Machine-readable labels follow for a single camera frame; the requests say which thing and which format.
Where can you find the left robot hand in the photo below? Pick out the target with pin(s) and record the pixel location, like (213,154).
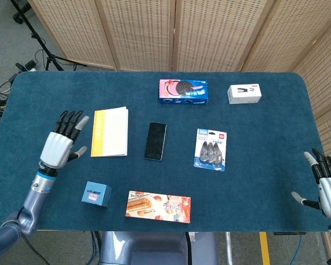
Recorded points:
(60,143)

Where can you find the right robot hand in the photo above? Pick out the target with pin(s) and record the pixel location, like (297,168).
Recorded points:
(325,190)

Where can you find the white notebook with yellow cover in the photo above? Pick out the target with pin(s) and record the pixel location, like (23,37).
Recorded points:
(110,132)

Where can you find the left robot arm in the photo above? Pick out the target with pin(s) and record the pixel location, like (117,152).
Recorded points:
(24,209)

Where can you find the small blue cube box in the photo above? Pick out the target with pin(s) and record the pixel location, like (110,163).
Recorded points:
(96,193)

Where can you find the black smartphone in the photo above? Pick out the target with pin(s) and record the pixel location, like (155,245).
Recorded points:
(155,141)

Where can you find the black tripod stand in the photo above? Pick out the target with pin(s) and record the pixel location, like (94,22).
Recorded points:
(38,41)

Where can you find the blue felt table mat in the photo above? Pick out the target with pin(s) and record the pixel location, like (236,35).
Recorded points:
(165,176)

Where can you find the orange wafer roll box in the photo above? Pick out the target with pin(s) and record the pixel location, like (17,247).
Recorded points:
(158,206)

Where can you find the correction tape blister pack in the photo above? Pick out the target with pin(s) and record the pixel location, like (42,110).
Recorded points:
(210,149)

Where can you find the white stapler box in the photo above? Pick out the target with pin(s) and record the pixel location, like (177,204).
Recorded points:
(244,94)

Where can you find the blue Oreo cookie box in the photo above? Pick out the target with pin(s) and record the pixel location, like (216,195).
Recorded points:
(183,91)

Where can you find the blue-grey robot torso base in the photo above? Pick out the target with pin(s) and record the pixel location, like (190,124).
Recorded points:
(157,248)

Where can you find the woven folding screen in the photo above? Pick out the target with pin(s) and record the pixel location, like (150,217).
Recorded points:
(198,36)

